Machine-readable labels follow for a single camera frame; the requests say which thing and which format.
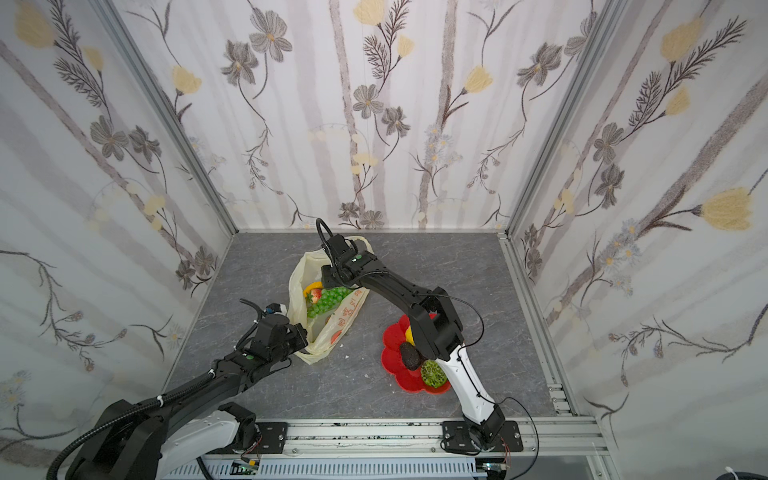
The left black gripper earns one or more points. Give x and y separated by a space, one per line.
294 337

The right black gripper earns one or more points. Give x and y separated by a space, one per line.
335 279

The green fake grapes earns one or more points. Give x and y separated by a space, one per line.
329 302

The yellow plastic bag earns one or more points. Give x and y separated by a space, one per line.
325 331

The red flower-shaped plate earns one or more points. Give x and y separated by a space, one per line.
390 358

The yellow fake lemon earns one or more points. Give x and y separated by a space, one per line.
409 336

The green bumpy fake fruit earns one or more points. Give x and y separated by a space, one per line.
432 374

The dark fake avocado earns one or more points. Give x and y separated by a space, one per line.
410 357

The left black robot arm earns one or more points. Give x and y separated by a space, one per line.
127 440

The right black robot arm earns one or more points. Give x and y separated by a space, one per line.
435 323

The yellow fake banana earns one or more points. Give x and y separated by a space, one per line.
311 287

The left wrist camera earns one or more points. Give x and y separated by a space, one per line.
276 308

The white perforated cable duct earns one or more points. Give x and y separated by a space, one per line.
354 468

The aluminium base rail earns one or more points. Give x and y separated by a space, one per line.
528 448

